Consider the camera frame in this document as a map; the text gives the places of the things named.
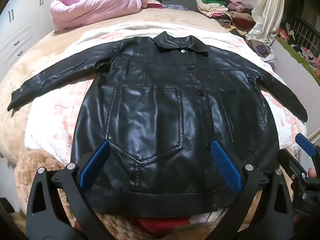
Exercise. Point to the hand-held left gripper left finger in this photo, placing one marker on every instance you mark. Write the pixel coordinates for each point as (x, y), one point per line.
(93, 162)

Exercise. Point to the tan fluffy blanket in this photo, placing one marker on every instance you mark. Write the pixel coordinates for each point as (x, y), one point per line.
(37, 55)

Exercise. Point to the purple cloth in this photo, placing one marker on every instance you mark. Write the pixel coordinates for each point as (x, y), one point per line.
(261, 50)

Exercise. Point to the person's right hand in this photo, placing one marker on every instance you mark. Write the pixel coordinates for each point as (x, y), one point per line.
(312, 173)

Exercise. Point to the red and teal clothes heap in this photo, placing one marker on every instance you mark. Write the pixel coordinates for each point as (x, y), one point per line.
(153, 5)

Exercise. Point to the red cloth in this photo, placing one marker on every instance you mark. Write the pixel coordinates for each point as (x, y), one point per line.
(162, 226)

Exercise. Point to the black metal rail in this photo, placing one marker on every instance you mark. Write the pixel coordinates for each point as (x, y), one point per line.
(305, 30)

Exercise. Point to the cream satin curtain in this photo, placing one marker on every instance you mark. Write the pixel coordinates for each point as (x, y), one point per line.
(270, 10)

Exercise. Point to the black leather jacket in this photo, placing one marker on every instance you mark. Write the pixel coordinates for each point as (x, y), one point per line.
(155, 120)

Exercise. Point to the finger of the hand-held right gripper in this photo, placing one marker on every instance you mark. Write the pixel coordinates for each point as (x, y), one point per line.
(293, 163)
(306, 143)

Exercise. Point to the green mat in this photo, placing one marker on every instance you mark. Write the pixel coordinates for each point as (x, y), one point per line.
(297, 57)

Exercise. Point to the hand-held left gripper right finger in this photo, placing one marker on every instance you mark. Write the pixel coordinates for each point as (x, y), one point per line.
(225, 165)

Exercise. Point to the pink quilt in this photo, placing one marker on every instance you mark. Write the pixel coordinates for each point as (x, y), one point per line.
(95, 7)

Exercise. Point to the white wardrobe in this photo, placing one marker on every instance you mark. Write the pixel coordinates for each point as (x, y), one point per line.
(22, 25)

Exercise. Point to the scattered colourful clothes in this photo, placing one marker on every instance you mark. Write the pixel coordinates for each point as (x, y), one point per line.
(310, 55)

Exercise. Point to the white and orange bear blanket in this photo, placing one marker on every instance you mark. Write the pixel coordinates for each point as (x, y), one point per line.
(50, 130)

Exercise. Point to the pile of folded clothes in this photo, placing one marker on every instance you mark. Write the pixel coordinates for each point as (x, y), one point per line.
(217, 7)

